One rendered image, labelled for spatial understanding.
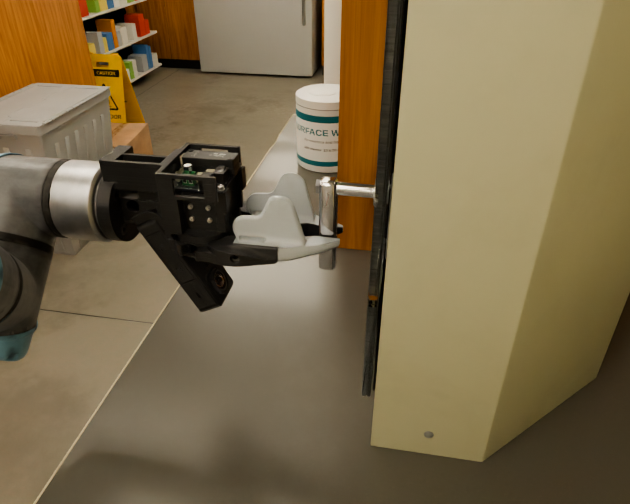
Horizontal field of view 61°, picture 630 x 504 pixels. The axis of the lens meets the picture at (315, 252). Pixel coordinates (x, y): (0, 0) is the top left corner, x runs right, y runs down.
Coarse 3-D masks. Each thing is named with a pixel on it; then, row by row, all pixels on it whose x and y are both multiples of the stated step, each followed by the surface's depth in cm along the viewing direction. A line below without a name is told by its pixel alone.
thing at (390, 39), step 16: (400, 0) 33; (400, 32) 37; (400, 48) 41; (384, 64) 35; (384, 80) 36; (384, 96) 36; (384, 112) 37; (384, 128) 37; (384, 144) 38; (384, 160) 39; (384, 176) 39; (384, 192) 40; (384, 208) 41; (384, 240) 49; (368, 304) 46; (368, 320) 47; (368, 336) 48; (368, 352) 49; (368, 368) 50; (368, 384) 51
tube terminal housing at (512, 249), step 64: (448, 0) 32; (512, 0) 31; (576, 0) 31; (448, 64) 34; (512, 64) 33; (576, 64) 32; (448, 128) 36; (512, 128) 35; (576, 128) 35; (448, 192) 38; (512, 192) 37; (576, 192) 39; (448, 256) 41; (512, 256) 40; (576, 256) 44; (384, 320) 46; (448, 320) 44; (512, 320) 43; (576, 320) 50; (384, 384) 50; (448, 384) 48; (512, 384) 48; (576, 384) 59; (448, 448) 53
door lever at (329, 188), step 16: (320, 192) 45; (336, 192) 45; (352, 192) 45; (368, 192) 45; (320, 208) 46; (336, 208) 46; (320, 224) 47; (336, 224) 47; (320, 256) 49; (336, 256) 49
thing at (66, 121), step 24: (24, 96) 253; (48, 96) 253; (72, 96) 253; (96, 96) 255; (0, 120) 224; (24, 120) 223; (48, 120) 223; (72, 120) 242; (96, 120) 261; (0, 144) 228; (24, 144) 225; (48, 144) 228; (72, 144) 245; (96, 144) 265
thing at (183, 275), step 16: (144, 224) 49; (160, 240) 50; (160, 256) 51; (176, 256) 50; (176, 272) 51; (192, 272) 51; (208, 272) 53; (224, 272) 55; (192, 288) 52; (208, 288) 52; (224, 288) 54; (208, 304) 53
